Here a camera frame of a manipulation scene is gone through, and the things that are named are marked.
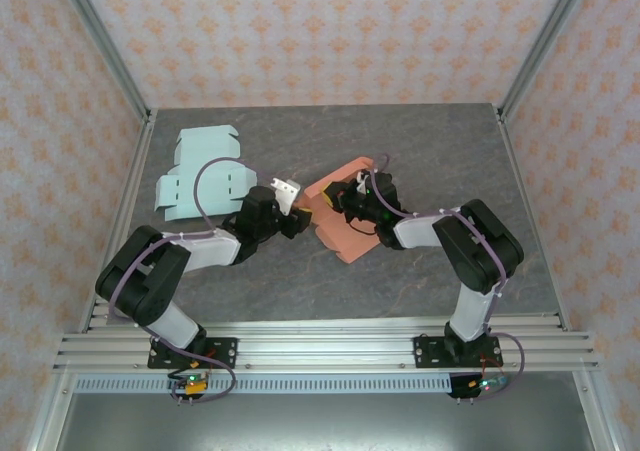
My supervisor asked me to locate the orange paper box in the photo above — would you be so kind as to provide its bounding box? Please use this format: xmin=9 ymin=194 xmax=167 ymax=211
xmin=303 ymin=156 xmax=381 ymax=266

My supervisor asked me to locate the light blue paper box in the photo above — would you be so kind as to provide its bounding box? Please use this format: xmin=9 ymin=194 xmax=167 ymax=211
xmin=153 ymin=125 xmax=260 ymax=222

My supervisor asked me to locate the grey metal sheet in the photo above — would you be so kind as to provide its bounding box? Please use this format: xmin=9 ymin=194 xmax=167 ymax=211
xmin=49 ymin=393 xmax=601 ymax=451

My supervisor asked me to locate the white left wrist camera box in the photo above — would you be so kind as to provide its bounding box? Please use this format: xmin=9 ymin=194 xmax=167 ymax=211
xmin=272 ymin=176 xmax=301 ymax=216

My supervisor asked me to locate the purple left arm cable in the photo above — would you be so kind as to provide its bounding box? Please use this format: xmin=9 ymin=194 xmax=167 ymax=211
xmin=107 ymin=156 xmax=274 ymax=405

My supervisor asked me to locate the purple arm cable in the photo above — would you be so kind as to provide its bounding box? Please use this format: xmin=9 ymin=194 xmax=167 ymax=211
xmin=107 ymin=156 xmax=274 ymax=405
xmin=372 ymin=153 xmax=526 ymax=402

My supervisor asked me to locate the aluminium table side rail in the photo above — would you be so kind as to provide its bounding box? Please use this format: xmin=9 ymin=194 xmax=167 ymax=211
xmin=497 ymin=109 xmax=571 ymax=332
xmin=77 ymin=110 xmax=159 ymax=332

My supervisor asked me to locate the aluminium cross rail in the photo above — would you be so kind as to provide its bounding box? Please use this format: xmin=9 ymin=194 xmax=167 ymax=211
xmin=52 ymin=320 xmax=601 ymax=372

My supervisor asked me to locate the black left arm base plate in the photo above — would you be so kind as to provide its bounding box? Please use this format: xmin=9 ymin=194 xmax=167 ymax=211
xmin=147 ymin=337 xmax=239 ymax=370

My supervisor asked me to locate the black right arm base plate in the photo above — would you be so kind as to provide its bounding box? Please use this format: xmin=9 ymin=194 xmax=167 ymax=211
xmin=412 ymin=335 xmax=502 ymax=370

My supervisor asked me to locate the grey slotted cable duct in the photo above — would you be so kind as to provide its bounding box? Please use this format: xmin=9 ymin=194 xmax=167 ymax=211
xmin=73 ymin=374 xmax=454 ymax=395

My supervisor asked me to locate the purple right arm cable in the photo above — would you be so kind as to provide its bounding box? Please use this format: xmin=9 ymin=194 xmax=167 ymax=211
xmin=372 ymin=153 xmax=526 ymax=402

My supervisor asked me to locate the aluminium frame post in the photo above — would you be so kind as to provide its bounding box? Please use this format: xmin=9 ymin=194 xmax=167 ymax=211
xmin=52 ymin=0 xmax=154 ymax=122
xmin=497 ymin=0 xmax=596 ymax=122

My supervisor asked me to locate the aluminium lower frame leg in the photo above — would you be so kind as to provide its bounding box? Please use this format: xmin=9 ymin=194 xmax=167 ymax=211
xmin=27 ymin=370 xmax=76 ymax=451
xmin=572 ymin=370 xmax=619 ymax=451

